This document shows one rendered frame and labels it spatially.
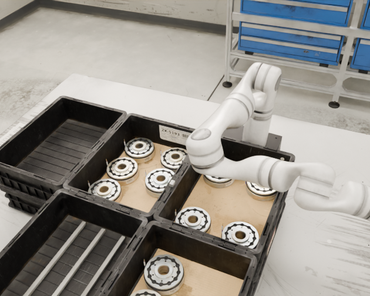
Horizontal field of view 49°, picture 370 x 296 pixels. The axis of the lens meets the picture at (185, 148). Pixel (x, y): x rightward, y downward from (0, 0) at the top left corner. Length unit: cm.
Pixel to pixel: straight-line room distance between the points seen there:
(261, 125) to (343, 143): 43
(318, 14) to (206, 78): 103
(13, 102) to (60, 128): 186
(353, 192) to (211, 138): 36
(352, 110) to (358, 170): 160
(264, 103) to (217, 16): 275
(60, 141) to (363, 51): 212
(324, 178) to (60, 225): 77
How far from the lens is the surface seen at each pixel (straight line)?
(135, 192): 131
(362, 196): 91
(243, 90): 123
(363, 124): 311
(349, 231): 145
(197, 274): 112
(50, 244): 125
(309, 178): 88
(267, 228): 109
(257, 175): 94
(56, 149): 154
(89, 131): 159
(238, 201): 128
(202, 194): 129
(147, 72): 354
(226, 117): 112
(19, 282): 121
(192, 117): 181
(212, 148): 103
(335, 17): 293
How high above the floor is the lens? 178
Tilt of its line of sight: 41 degrees down
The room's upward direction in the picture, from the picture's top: 2 degrees counter-clockwise
